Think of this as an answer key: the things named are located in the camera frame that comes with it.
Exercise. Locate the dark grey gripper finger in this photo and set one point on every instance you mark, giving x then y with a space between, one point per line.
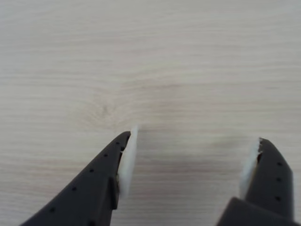
94 188
272 176

